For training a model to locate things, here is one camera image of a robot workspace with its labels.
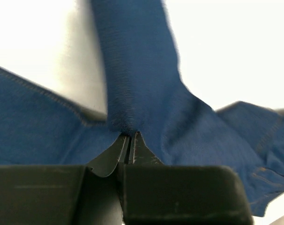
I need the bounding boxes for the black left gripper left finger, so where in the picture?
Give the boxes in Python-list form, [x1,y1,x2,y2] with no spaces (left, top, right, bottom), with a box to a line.
[0,135,129,225]

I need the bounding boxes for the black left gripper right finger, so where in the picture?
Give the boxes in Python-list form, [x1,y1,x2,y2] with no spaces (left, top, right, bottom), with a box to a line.
[122,133,253,225]

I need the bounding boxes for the dark blue denim trousers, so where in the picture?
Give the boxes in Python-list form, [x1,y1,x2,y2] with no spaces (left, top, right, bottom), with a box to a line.
[0,0,284,217]

